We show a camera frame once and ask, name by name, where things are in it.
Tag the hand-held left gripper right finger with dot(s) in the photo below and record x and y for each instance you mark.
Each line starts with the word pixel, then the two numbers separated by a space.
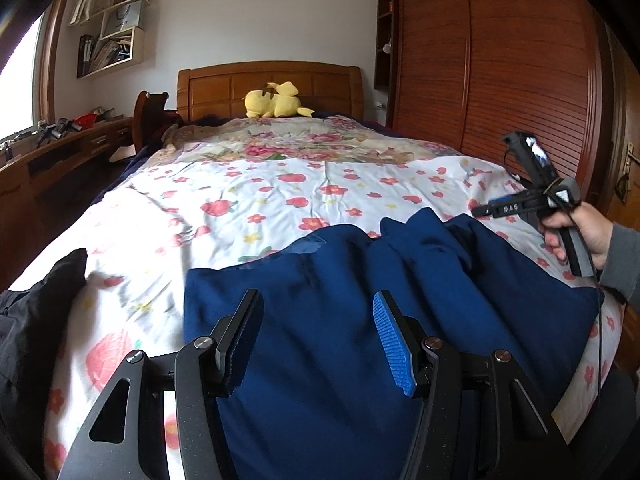
pixel 392 345

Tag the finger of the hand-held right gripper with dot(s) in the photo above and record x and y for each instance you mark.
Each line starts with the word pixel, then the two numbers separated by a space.
pixel 505 209

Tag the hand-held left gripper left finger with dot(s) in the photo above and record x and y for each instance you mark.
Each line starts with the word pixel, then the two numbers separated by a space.
pixel 245 340

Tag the navy blue suit jacket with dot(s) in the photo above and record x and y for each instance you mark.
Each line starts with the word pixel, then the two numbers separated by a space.
pixel 310 280

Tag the person's right forearm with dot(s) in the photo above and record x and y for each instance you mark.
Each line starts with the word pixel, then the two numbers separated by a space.
pixel 622 265

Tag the person's right hand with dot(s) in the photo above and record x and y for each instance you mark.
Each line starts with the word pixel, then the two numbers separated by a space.
pixel 595 235

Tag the wooden slatted wardrobe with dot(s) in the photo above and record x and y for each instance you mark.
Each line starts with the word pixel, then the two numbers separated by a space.
pixel 490 75

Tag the floral bed cover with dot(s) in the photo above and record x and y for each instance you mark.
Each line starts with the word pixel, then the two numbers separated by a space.
pixel 210 180

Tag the black garment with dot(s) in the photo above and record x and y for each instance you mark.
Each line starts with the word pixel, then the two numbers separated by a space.
pixel 30 320

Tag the person's dark clothing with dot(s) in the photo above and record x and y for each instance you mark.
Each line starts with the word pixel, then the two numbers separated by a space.
pixel 605 425

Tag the yellow plush toy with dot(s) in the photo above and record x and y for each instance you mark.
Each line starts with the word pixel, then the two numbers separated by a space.
pixel 272 102

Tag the wooden chair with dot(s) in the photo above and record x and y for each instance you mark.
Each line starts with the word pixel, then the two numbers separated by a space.
pixel 147 120

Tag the wooden bed headboard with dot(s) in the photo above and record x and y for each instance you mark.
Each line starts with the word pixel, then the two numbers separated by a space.
pixel 220 85

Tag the long wooden desk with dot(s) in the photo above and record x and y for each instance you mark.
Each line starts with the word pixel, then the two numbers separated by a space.
pixel 20 185

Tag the row of books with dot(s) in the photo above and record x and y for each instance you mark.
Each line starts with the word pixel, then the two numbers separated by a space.
pixel 102 55

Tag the white paper bag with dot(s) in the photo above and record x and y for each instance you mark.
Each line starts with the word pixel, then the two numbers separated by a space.
pixel 122 20

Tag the window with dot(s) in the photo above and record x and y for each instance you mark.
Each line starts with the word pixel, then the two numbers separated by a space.
pixel 20 80

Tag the white wall shelf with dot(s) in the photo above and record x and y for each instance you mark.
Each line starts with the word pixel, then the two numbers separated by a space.
pixel 137 45

